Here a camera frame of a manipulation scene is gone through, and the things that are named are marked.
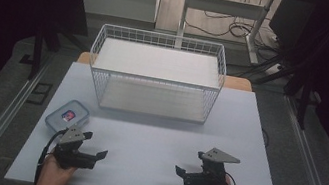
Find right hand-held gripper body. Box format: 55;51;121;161
182;142;243;185

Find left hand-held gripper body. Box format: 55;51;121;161
50;122;103;175

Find person's left hand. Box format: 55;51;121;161
34;152;80;185

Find clear plastic lidded food container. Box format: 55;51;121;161
42;96;94;139

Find wooden table board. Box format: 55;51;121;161
75;50;255;94

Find black metal stand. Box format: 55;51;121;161
292;69;317;131
26;14;66;86

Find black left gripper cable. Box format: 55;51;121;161
32;124;69;185

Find black floor bracket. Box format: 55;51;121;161
26;79;54;108

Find white wire basket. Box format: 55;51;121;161
80;21;232;129

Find black floor cables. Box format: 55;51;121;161
181;0;292;55

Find white metal desk frame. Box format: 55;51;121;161
173;0;276;67

